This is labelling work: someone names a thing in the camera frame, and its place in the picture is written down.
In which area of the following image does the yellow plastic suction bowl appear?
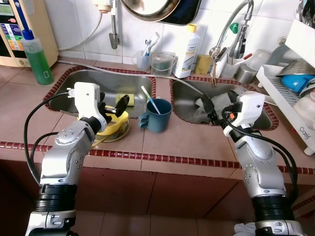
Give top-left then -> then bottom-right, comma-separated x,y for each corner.
95,109 -> 130,137

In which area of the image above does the blue rabbit mug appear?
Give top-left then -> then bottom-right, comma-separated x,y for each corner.
138,98 -> 173,133

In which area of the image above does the chrome kitchen faucet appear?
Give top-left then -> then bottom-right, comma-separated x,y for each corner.
209,0 -> 255,88

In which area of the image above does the bright yellow dish sponge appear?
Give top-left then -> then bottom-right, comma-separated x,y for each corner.
115,93 -> 135,107

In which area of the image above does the steel sink basin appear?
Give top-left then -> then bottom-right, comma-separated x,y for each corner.
170,76 -> 279,132
45,66 -> 157,120

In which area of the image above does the metal spoon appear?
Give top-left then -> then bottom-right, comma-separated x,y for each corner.
90,135 -> 106,147

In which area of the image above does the mustard yellow sponge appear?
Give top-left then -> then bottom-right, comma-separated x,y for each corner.
194,54 -> 214,75

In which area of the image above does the clear toothbrush cup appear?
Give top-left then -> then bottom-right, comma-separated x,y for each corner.
132,49 -> 151,71

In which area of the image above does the small steel cup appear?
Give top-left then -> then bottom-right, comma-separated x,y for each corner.
234,64 -> 256,85

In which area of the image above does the white bottle yellow cap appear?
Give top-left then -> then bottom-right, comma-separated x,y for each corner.
174,23 -> 202,79

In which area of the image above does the white dish rack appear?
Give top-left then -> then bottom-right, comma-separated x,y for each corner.
255,63 -> 315,156

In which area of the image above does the hanging metal utensil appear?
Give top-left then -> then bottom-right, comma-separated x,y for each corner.
108,0 -> 121,50

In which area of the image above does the white toothbrush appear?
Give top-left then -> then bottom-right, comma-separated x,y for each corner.
150,32 -> 161,54

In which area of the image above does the clear plastic container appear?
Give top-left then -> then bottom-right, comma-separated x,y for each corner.
245,48 -> 273,73

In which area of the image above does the blue bowl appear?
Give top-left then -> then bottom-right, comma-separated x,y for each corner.
280,74 -> 315,95

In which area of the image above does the green liquid soap bottle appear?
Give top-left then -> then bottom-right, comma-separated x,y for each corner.
21,29 -> 55,86

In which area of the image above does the white teacup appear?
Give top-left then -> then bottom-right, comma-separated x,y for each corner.
294,91 -> 315,129

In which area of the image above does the large steel bowl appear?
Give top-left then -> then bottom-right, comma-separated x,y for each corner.
275,58 -> 315,78

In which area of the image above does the white tap filter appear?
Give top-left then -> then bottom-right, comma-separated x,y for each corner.
93,0 -> 115,14

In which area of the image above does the hanging frying pan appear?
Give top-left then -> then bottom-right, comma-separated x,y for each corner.
120,0 -> 202,26

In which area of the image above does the beige water purifier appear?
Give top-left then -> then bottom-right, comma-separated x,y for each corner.
0,0 -> 60,68

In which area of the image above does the white plastic cutlery holder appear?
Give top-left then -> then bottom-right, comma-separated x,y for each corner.
284,19 -> 315,68

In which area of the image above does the white cloth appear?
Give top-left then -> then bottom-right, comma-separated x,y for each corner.
233,222 -> 257,236

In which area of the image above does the dark metal cutlery bundle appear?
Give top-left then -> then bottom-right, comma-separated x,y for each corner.
297,0 -> 315,26

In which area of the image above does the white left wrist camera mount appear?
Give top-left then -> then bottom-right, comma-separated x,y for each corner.
68,82 -> 108,122

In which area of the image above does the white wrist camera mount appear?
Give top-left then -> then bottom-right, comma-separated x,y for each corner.
224,92 -> 267,137
68,82 -> 108,122

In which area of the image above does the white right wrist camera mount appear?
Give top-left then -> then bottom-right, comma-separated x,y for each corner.
224,92 -> 267,137

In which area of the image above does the long white hose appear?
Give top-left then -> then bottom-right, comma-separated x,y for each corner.
58,60 -> 210,96

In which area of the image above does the white filter hose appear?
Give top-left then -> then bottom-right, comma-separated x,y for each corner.
57,11 -> 103,51

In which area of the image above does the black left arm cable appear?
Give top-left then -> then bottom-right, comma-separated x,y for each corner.
23,90 -> 74,185

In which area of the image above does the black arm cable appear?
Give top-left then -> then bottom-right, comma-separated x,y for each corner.
217,112 -> 300,217
23,90 -> 74,185

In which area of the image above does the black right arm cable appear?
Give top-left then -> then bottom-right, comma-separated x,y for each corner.
217,112 -> 300,217

